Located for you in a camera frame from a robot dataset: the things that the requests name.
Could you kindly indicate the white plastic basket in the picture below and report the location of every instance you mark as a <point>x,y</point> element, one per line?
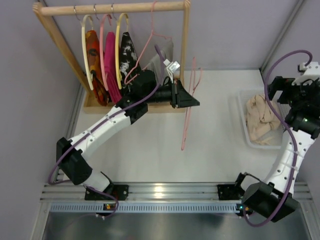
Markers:
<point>237,110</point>

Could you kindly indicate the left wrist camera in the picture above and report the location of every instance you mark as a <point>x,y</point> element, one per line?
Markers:
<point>171,67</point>

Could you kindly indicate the aluminium mounting rail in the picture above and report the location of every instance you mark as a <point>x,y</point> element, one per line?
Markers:
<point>143,197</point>

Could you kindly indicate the black white patterned trousers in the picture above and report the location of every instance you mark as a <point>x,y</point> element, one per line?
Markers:
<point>127,60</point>

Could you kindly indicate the wooden clothes rack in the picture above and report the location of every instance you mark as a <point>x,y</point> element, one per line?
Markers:
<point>45,15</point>

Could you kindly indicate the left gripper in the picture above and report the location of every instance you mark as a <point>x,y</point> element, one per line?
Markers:
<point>175,94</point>

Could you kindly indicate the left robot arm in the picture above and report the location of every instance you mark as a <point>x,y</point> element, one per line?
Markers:
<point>72,154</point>

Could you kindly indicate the grey trousers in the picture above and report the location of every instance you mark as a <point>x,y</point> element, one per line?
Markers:
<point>155,64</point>

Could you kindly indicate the yellow plastic hanger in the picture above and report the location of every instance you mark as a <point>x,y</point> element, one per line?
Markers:
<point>117,46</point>

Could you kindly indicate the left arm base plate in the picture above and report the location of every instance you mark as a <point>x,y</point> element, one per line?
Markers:
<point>119,191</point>

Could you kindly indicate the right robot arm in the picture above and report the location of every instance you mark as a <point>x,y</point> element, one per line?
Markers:
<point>272,198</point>

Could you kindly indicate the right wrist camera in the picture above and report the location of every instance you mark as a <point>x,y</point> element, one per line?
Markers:
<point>308,74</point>

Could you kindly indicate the pink wire hanger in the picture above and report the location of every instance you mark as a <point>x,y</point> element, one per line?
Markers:
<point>128,80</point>
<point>193,85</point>

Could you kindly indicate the pink plastic hanger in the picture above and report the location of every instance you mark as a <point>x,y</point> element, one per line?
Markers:
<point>101,50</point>

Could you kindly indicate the magenta trousers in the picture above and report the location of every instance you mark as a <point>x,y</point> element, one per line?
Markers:
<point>109,61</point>

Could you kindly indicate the orange camouflage trousers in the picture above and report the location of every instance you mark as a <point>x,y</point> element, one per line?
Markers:
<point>94,63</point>

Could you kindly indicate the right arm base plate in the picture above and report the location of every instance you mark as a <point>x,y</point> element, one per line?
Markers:
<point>228,192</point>

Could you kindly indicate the cream plastic hanger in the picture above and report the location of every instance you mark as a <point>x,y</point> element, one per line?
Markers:
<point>89,76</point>

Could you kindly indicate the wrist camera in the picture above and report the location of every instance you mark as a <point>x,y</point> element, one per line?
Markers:
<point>308,74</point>
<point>171,67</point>

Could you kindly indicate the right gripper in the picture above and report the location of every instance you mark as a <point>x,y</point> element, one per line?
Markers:
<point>276,88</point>

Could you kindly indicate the beige trousers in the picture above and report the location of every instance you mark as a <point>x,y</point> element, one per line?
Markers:
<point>260,120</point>

